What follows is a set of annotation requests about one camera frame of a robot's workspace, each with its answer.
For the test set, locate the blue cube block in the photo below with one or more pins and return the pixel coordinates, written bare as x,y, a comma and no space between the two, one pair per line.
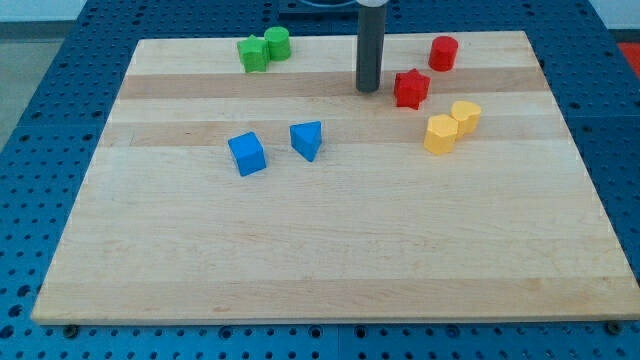
248,153

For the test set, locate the blue triangular prism block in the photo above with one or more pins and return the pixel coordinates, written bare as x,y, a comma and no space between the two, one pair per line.
306,139

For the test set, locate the light wooden board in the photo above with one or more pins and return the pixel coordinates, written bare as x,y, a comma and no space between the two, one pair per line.
505,228

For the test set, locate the yellow hexagon block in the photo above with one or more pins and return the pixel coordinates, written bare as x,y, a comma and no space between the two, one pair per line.
441,133

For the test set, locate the red star block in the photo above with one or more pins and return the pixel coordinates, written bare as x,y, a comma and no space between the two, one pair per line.
411,88

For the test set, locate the green star block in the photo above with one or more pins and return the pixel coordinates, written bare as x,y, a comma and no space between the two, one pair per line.
253,54

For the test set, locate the green cylinder block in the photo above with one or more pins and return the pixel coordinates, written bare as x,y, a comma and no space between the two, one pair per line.
278,42

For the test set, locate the yellow heart block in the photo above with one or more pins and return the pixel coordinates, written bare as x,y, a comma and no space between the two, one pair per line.
467,115

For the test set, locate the grey cylindrical pointer tool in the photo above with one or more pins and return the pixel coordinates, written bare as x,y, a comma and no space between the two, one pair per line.
370,43

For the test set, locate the red cylinder block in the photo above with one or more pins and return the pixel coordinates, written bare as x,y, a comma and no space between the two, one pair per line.
443,53

